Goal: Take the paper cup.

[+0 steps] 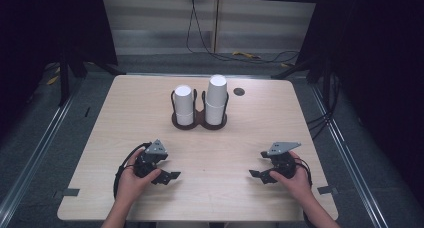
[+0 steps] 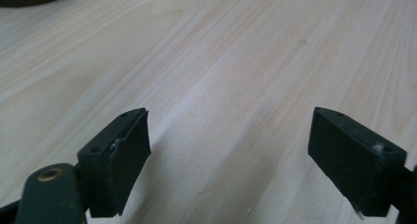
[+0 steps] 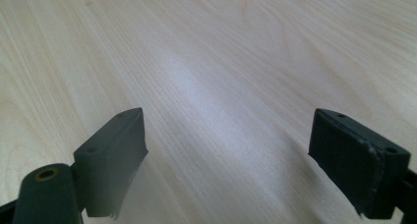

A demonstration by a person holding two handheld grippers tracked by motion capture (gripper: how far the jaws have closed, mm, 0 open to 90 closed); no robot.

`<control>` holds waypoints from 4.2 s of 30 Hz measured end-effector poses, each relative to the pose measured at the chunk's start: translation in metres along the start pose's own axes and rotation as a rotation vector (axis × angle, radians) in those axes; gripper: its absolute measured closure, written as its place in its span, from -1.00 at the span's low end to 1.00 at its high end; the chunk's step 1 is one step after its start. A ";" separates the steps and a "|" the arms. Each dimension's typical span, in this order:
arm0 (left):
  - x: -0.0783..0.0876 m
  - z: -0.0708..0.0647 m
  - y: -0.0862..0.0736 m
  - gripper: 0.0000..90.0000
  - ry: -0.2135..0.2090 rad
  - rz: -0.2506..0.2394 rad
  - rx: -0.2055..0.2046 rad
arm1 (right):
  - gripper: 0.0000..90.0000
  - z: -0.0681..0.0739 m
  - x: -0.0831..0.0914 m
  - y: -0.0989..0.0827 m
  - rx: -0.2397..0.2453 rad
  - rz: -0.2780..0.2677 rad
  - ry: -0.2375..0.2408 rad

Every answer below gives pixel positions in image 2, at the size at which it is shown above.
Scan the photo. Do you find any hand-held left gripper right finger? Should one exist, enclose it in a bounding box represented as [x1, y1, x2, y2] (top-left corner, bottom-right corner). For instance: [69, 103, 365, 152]
[307, 106, 408, 218]

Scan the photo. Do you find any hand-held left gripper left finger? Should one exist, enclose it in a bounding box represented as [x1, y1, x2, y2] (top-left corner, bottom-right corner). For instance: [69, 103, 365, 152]
[77, 107, 152, 218]

